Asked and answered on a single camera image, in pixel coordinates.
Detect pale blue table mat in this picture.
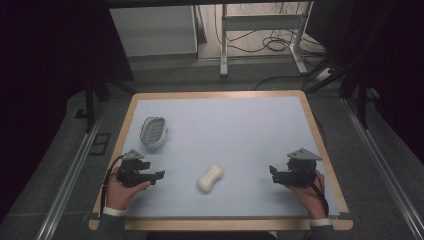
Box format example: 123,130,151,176
121,96,341,220

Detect aluminium floor rail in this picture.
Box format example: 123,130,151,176
34,103,108,240
342,97,424,240

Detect grey oval soap dish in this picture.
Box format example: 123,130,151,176
139,116,168,150

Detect black floor cables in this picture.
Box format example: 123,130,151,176
213,2,329,92

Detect white power strip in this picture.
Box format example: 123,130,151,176
315,67,335,82

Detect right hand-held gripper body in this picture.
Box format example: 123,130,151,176
285,147,324,187

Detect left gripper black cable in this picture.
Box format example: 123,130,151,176
99,154,126,216

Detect white cabinet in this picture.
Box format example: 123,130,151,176
109,4,198,58

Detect black floor plate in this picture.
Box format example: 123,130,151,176
88,132,112,156

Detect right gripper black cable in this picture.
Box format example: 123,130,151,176
293,167,331,217

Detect wooden table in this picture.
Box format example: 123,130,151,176
88,89,355,232

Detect black tripod stand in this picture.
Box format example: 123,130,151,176
304,56,379,130
74,78,136,134

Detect person's left hand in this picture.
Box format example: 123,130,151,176
103,166,152,211

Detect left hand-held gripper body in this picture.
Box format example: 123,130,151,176
116,148,153,188

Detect person's right hand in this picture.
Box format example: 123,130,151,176
285,170,330,221

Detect white metal desk frame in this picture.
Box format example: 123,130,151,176
219,1,314,78

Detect white soap bar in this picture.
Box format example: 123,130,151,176
196,163,225,194

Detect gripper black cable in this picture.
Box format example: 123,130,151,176
99,154,126,216
293,167,331,217

